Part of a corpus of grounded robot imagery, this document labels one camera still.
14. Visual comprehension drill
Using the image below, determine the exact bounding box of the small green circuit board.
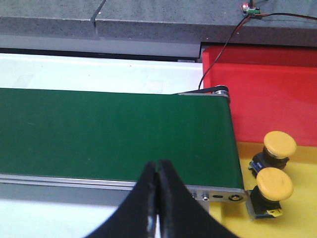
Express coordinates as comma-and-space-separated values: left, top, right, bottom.
240, 0, 261, 17

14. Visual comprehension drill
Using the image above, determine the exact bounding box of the red tray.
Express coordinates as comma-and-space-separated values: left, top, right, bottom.
202, 46, 317, 146

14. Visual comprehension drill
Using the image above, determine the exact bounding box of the grey granite counter slab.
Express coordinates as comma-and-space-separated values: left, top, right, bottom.
0, 0, 317, 47

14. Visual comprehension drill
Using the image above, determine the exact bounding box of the yellow tray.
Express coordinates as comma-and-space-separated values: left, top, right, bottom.
210, 146, 317, 238

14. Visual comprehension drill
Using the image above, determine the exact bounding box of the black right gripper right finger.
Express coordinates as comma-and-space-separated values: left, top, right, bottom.
158, 160, 237, 238

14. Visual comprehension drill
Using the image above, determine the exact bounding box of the aluminium conveyor frame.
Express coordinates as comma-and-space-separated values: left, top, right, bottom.
0, 85, 248, 204

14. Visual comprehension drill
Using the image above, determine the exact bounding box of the red and black wire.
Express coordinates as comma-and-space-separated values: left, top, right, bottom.
198, 12, 317, 90

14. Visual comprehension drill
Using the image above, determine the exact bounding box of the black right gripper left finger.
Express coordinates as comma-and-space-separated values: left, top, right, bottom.
87, 162, 157, 238

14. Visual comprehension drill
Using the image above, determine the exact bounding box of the yellow push button switch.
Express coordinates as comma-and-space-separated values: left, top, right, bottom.
248, 130, 297, 177
246, 167, 294, 220

